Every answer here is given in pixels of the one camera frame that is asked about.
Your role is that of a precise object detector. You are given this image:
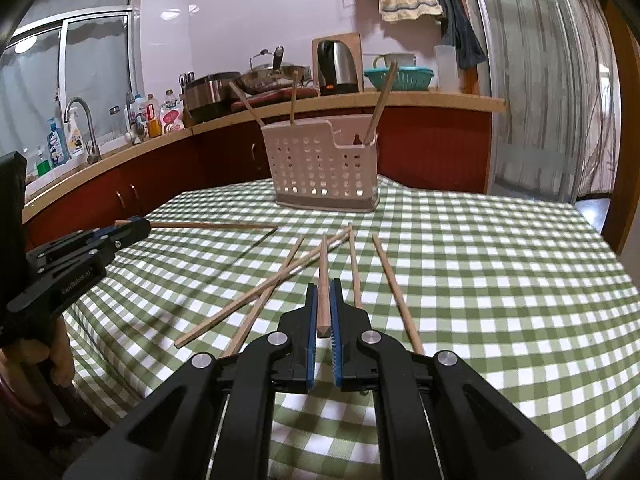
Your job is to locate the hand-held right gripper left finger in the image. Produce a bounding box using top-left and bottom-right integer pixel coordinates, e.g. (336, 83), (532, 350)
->
(62, 282), (317, 480)

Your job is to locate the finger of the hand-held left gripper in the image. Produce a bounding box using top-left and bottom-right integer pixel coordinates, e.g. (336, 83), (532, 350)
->
(34, 219), (152, 282)
(62, 282), (317, 480)

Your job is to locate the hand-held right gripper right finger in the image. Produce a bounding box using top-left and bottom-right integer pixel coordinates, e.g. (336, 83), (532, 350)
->
(330, 278), (587, 480)

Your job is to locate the light wooden chopstick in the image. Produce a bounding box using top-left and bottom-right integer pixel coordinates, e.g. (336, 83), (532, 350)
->
(362, 61), (400, 145)
(347, 223), (363, 309)
(174, 227), (353, 349)
(228, 81), (267, 128)
(371, 235), (426, 356)
(288, 70), (300, 125)
(318, 232), (331, 337)
(220, 236), (305, 358)
(114, 219), (279, 232)

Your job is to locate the pink perforated utensil holder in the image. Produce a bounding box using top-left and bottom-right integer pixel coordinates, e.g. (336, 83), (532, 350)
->
(260, 114), (381, 213)

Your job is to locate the person's left hand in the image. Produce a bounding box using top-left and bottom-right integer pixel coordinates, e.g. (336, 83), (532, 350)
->
(0, 317), (77, 407)

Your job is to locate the steel sink faucet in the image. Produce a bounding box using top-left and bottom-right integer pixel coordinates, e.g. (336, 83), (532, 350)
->
(63, 96), (103, 165)

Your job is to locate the blue mouthwash bottle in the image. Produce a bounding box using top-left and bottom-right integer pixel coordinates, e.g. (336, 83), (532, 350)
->
(46, 117), (69, 169)

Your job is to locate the white spray bottle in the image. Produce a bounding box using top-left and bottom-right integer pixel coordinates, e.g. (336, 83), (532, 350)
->
(67, 109), (85, 157)

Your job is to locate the cooking oil bottle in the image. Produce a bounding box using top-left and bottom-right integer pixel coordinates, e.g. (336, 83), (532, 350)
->
(146, 92), (162, 139)

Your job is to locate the pink seasoning packet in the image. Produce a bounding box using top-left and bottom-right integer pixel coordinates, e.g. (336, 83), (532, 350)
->
(159, 104), (184, 134)

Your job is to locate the knife block with scissors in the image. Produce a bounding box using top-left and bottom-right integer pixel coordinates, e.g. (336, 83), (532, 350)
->
(178, 72), (197, 129)

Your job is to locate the green checkered tablecloth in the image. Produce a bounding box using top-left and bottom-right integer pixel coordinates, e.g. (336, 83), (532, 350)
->
(62, 174), (636, 480)

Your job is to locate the steel rice cooker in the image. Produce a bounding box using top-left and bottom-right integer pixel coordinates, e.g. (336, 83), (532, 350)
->
(182, 72), (241, 124)

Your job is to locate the sliding window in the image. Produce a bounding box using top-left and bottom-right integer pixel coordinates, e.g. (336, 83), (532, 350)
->
(0, 0), (137, 157)

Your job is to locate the steel wok with lid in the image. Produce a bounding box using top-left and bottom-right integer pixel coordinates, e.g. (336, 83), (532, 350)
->
(234, 45), (309, 96)

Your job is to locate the brown kitchen cabinet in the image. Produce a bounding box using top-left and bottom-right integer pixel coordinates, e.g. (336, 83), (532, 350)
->
(22, 91), (507, 252)

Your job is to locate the red induction cooker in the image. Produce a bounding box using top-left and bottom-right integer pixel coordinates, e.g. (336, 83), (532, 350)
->
(232, 87), (321, 111)

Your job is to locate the black electric kettle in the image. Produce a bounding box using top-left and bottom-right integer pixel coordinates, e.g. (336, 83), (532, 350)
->
(316, 38), (360, 96)

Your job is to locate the teal colander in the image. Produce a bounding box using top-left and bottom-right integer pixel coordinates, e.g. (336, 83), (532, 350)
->
(363, 66), (435, 92)

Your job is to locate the green and white mug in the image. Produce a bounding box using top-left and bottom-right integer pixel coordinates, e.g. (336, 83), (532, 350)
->
(372, 52), (417, 70)

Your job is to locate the wooden cutting board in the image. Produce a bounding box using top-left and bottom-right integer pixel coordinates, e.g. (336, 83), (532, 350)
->
(311, 32), (364, 94)

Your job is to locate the white plastic cup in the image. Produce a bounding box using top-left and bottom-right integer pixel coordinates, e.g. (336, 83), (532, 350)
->
(433, 43), (460, 94)

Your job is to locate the glass sliding door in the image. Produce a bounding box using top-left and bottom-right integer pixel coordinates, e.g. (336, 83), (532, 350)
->
(464, 0), (617, 202)

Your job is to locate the dark hanging cloth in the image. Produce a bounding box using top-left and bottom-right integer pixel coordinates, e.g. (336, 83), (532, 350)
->
(432, 0), (487, 71)

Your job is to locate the wooden door frame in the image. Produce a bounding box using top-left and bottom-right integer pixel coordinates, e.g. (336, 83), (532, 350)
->
(599, 0), (640, 257)

